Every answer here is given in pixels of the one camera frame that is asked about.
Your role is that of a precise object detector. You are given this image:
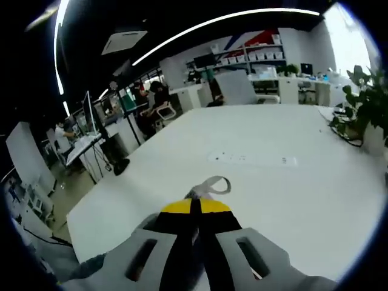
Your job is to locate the grey towel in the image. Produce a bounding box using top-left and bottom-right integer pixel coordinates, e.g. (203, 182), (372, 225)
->
(69, 175), (232, 291)

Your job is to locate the white table socket panel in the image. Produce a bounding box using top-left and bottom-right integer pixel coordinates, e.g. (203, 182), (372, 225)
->
(207, 149), (299, 168)

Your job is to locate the white side desk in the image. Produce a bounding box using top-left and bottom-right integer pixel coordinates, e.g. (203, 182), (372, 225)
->
(65, 135), (105, 167)

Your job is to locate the computer monitor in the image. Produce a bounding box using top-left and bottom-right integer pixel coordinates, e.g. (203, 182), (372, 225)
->
(81, 90), (101, 138)

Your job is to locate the white office chair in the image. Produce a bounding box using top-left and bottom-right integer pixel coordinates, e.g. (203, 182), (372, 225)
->
(155, 102), (177, 122)

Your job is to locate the long white counter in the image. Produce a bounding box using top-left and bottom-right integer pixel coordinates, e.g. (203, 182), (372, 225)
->
(251, 75), (334, 106)

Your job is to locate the white cabinet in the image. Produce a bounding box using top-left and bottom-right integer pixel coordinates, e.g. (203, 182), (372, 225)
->
(177, 86), (213, 112)

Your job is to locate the white leaning panel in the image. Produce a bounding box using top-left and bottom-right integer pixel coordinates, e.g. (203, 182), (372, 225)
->
(214, 70), (258, 106)

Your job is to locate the large potted green plant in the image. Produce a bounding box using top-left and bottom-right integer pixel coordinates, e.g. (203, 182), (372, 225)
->
(329, 64), (388, 157)

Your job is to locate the small potted plant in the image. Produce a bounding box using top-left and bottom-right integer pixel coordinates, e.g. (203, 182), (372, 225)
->
(276, 63), (300, 77)

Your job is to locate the ceiling air conditioner unit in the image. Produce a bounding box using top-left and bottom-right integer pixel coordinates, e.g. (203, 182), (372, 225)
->
(101, 30), (149, 56)

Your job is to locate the ceiling light strip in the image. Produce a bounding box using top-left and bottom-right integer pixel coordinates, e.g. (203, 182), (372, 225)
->
(53, 0), (71, 95)
(132, 8), (321, 67)

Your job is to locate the wall shelf with white bins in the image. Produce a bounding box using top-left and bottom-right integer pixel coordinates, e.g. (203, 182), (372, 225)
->
(212, 30), (285, 66)

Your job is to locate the black wall screen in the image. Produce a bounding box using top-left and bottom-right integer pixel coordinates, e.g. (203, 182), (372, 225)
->
(193, 53), (217, 69)

